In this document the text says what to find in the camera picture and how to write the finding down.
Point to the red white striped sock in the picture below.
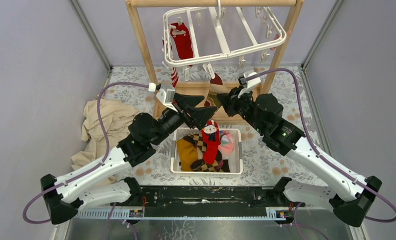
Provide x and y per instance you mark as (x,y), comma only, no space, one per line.
(174,76)

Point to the white plastic clip hanger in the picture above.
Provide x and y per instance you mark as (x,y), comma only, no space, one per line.
(220,33)

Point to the beige sock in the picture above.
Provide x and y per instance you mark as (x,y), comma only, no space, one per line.
(216,87)

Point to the mustard yellow sock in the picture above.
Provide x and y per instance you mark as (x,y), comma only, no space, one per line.
(187,152)

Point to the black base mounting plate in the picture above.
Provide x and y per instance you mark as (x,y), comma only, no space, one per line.
(211,201)

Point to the pink patterned sock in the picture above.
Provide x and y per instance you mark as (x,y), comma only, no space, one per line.
(226,146)

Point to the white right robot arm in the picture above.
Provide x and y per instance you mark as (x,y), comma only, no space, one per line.
(348,195)

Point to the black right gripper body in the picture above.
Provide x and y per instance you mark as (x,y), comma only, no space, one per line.
(243,105)

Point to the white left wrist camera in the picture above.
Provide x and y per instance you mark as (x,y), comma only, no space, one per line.
(165,94)

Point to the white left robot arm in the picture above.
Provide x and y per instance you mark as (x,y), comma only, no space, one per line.
(67,194)

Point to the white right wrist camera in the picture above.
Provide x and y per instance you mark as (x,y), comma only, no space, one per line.
(248,82)

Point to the white plastic basket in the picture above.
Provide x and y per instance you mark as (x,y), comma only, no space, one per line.
(233,165)

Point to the floral patterned table mat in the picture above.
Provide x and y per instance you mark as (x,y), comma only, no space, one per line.
(261,166)

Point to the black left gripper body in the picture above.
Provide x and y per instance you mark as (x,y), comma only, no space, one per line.
(185,109)

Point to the red bow sock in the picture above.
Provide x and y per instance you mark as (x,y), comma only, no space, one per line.
(211,137)

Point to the plain red sock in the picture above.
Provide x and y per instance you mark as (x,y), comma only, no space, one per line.
(182,39)

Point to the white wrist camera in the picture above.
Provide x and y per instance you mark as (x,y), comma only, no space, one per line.
(165,94)
(248,82)

